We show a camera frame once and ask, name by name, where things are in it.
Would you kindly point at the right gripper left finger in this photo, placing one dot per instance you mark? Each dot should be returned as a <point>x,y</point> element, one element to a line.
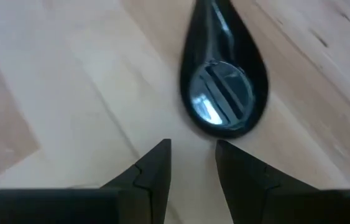
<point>115,205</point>

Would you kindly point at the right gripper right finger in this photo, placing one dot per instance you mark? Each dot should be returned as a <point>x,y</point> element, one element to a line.
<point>271,205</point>

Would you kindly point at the black teardrop mini plate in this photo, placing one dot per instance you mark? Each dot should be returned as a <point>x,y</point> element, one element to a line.
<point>224,93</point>

